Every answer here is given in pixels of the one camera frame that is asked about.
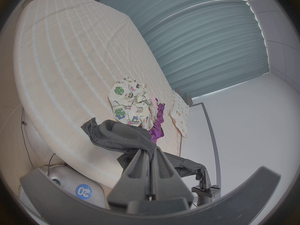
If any white printed pillow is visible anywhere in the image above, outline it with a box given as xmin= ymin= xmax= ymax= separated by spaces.
xmin=170 ymin=92 xmax=190 ymax=138

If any black T-shirt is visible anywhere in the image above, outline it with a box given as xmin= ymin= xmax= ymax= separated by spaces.
xmin=81 ymin=117 xmax=208 ymax=181

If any white printed pyjama garment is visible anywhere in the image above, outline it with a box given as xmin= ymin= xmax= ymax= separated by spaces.
xmin=108 ymin=75 xmax=158 ymax=131

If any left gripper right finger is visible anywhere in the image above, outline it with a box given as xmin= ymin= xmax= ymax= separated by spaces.
xmin=152 ymin=147 xmax=195 ymax=204

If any purple satin garment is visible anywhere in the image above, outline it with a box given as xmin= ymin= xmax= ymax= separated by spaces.
xmin=148 ymin=99 xmax=166 ymax=142

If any blue-green curtain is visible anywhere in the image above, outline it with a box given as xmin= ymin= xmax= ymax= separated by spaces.
xmin=140 ymin=0 xmax=270 ymax=98
xmin=100 ymin=0 xmax=247 ymax=33

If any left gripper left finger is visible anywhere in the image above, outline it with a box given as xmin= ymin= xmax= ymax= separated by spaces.
xmin=108 ymin=150 xmax=151 ymax=208

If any grey bedside table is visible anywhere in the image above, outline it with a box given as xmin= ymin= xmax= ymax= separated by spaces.
xmin=175 ymin=88 xmax=192 ymax=106

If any bed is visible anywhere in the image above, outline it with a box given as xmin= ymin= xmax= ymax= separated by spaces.
xmin=13 ymin=0 xmax=221 ymax=197

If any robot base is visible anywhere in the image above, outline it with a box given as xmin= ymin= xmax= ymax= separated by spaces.
xmin=19 ymin=164 xmax=106 ymax=210

